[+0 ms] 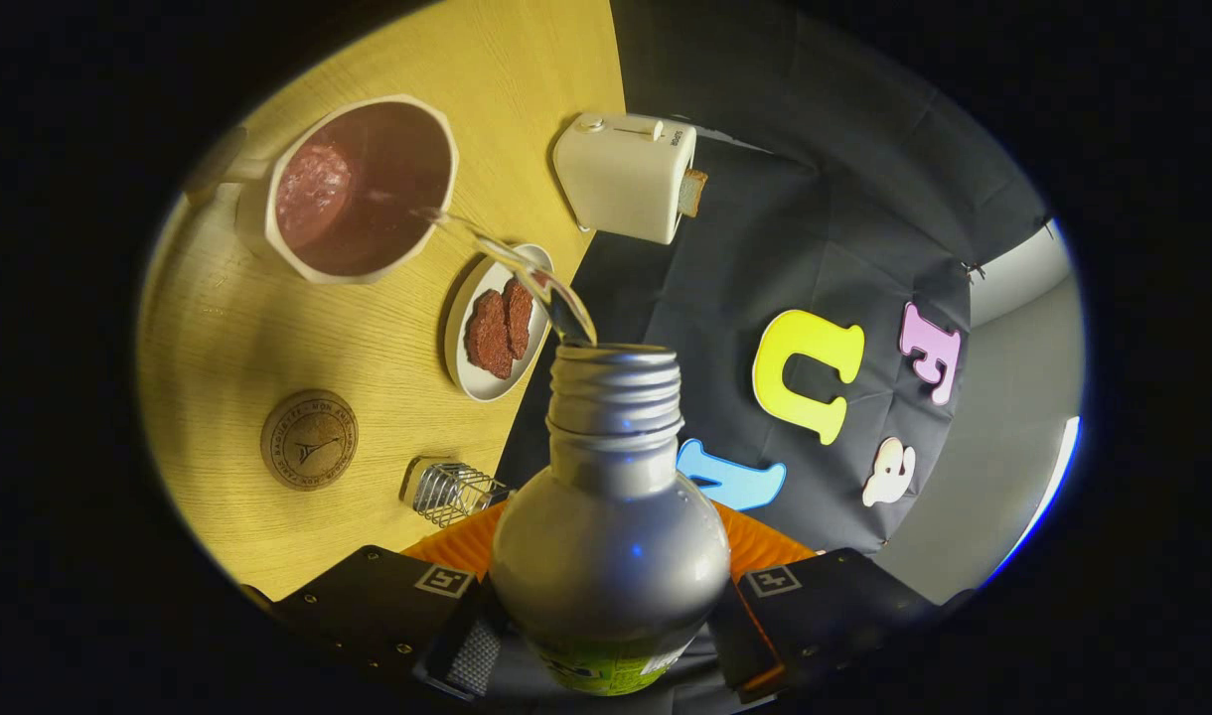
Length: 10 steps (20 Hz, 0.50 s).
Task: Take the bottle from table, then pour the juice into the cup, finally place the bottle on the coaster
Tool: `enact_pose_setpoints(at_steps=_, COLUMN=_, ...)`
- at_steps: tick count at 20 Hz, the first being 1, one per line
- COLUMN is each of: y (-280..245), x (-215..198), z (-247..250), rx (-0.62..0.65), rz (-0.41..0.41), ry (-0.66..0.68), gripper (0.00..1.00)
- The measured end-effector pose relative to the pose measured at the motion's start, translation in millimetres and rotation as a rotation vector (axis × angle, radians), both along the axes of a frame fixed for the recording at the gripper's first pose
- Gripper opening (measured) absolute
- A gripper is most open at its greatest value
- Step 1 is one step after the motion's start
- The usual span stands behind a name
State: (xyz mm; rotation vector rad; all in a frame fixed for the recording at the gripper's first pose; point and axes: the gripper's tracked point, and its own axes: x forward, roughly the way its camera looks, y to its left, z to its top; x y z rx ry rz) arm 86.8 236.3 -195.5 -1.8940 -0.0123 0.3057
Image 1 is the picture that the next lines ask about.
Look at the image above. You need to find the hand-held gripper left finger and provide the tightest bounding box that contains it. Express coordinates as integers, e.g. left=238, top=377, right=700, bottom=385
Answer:
left=243, top=500, right=513, bottom=704

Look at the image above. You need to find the round white plate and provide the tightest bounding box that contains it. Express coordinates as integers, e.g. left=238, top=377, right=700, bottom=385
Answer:
left=443, top=243, right=557, bottom=403

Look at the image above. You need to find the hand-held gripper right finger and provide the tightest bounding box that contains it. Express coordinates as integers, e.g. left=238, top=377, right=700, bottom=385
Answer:
left=707, top=501, right=977, bottom=701

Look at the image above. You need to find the white cup with pink inside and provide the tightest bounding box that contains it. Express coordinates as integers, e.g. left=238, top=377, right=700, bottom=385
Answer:
left=182, top=93, right=460, bottom=287

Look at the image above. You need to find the silver juice bottle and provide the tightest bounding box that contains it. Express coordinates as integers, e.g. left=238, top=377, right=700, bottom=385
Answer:
left=489, top=343, right=733, bottom=698

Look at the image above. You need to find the metal wire basket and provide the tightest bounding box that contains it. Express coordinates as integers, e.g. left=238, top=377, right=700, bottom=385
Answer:
left=399, top=456, right=516, bottom=528

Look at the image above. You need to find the round cork coaster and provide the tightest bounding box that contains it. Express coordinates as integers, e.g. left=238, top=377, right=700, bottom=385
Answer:
left=260, top=388, right=360, bottom=493

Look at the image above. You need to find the white toaster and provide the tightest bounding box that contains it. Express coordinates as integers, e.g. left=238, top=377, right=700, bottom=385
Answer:
left=552, top=111, right=699, bottom=246

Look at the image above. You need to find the wooden table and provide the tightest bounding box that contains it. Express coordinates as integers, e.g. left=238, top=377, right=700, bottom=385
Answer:
left=134, top=0, right=627, bottom=602

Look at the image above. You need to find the red meat slice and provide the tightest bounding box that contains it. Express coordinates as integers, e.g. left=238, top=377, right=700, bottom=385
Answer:
left=502, top=278, right=534, bottom=360
left=464, top=289, right=515, bottom=380

